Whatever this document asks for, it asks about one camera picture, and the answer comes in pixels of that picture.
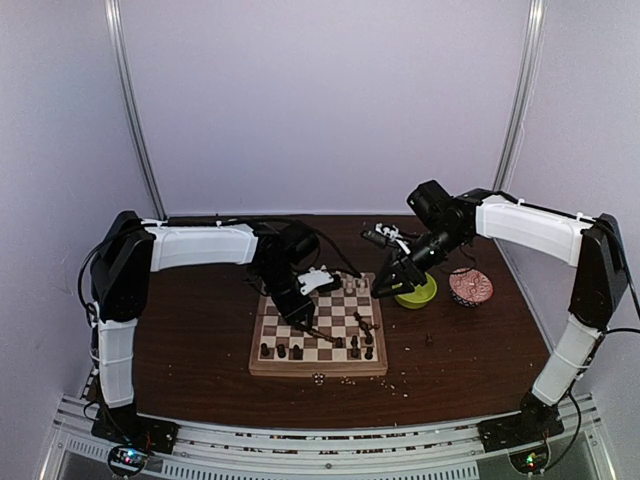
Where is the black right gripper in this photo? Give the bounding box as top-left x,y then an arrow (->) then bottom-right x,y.
372,223 -> 468,298

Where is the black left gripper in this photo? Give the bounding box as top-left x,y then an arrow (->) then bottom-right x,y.
256,262 -> 316,331

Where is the dark knight chess piece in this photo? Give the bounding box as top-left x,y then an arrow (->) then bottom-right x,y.
349,335 -> 361,359

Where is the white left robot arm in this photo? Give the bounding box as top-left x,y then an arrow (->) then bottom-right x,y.
82,210 -> 338,444

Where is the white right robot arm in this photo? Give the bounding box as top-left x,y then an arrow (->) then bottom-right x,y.
361,180 -> 632,442

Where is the row of white chess pieces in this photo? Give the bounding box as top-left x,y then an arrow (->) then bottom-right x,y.
331,273 -> 375,297

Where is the wooden chess board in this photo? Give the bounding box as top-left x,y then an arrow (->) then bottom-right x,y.
248,291 -> 388,379

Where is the pile of dark chess pieces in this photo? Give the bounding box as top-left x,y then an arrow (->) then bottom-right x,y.
276,312 -> 386,364

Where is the red patterned bowl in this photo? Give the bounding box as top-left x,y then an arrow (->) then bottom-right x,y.
449,268 -> 494,308

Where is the lime green bowl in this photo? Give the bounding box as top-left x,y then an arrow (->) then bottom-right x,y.
392,273 -> 438,310

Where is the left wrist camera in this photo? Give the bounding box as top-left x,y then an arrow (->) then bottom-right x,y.
297,266 -> 341,295

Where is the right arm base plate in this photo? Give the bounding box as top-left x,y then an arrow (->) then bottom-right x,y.
477,413 -> 565,453

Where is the aluminium front frame rail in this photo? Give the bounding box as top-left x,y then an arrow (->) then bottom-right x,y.
42,392 -> 609,480

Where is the right aluminium corner post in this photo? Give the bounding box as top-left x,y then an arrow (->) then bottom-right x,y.
492,0 -> 546,194

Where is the aluminium corner post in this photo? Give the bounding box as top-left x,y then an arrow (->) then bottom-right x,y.
492,0 -> 546,194
104,0 -> 167,219

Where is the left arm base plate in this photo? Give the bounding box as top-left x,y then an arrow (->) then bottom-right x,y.
91,417 -> 179,454

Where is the left aluminium corner post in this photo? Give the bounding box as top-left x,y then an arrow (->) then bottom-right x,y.
104,0 -> 167,219

